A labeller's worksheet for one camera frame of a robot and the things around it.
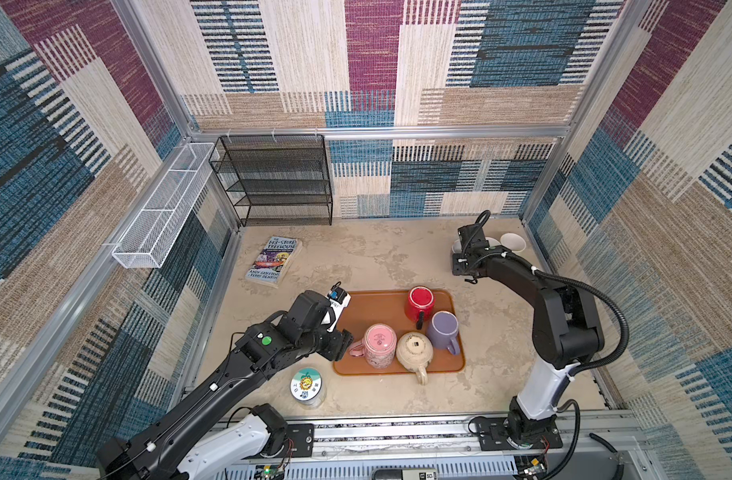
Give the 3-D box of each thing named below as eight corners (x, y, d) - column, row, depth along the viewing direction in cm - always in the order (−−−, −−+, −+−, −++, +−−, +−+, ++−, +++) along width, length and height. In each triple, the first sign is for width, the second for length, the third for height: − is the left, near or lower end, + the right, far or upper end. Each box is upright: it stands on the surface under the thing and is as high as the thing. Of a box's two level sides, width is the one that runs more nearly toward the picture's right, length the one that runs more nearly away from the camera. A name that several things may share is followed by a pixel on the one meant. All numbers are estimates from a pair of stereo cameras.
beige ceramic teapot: (398, 385, 82) (400, 377, 76) (395, 342, 89) (397, 331, 84) (432, 385, 82) (437, 377, 76) (427, 342, 89) (431, 331, 83)
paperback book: (246, 281, 106) (243, 275, 103) (273, 240, 118) (271, 234, 115) (276, 289, 104) (274, 283, 101) (300, 246, 116) (299, 240, 113)
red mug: (408, 331, 93) (411, 316, 86) (406, 301, 100) (408, 285, 93) (432, 331, 93) (437, 316, 86) (428, 301, 100) (432, 285, 93)
